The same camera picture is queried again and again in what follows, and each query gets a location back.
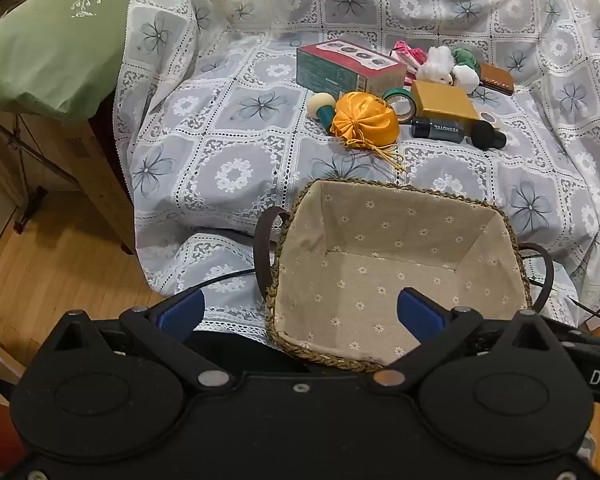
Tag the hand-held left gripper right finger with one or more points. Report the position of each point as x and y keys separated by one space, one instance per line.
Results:
x=420 y=312

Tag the fabric-lined woven basket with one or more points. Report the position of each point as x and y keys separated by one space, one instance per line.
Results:
x=380 y=260

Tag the pink striped packet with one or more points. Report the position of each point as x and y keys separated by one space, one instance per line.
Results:
x=410 y=55

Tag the white plush toy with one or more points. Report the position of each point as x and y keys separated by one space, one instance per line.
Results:
x=437 y=65

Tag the black stand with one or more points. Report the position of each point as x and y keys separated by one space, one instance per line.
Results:
x=30 y=207

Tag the beige tape roll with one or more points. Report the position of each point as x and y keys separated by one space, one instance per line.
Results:
x=499 y=121

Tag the green printed pillow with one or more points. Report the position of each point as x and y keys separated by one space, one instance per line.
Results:
x=55 y=35

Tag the green tape roll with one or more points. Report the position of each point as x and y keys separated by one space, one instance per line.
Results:
x=391 y=94

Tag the red and green carton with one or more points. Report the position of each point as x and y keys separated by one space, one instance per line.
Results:
x=350 y=72

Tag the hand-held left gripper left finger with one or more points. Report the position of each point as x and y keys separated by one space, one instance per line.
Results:
x=182 y=312

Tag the black makeup sponge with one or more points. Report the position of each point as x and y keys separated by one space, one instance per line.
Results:
x=487 y=136

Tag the yellow cardboard box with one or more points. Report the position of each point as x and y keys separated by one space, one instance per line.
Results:
x=442 y=100

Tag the brown leather case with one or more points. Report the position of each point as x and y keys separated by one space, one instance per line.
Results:
x=497 y=78

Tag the black labelled bottle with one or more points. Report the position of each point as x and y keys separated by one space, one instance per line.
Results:
x=440 y=130

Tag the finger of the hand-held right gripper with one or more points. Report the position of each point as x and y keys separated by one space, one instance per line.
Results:
x=585 y=335

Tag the grey floral lace cloth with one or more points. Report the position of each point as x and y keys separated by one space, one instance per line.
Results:
x=230 y=135

